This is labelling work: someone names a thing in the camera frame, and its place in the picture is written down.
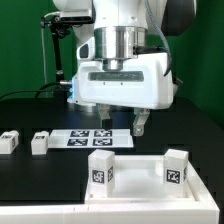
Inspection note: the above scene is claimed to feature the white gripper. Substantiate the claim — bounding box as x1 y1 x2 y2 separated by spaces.
68 37 174 137

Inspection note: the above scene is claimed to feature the white square table top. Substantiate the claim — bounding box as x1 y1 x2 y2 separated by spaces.
85 155 194 204

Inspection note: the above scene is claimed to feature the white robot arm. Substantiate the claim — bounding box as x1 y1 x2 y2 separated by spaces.
53 0 197 136

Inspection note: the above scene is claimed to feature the white L-shaped obstacle fence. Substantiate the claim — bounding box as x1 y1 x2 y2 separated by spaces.
0 167 220 224

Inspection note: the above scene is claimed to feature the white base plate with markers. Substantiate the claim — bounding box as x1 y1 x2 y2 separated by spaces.
49 129 134 149

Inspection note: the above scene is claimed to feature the black cable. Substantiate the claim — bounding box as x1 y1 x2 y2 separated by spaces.
0 81 70 102

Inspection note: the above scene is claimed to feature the black camera stand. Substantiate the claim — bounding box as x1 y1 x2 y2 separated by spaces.
40 15 71 100

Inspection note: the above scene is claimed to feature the silver camera on stand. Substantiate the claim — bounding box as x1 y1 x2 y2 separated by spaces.
60 9 93 23

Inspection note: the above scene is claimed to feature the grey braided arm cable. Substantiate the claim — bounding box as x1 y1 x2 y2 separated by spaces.
143 0 174 78

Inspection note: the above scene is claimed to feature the white cable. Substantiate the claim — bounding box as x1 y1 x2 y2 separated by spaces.
40 11 61 85

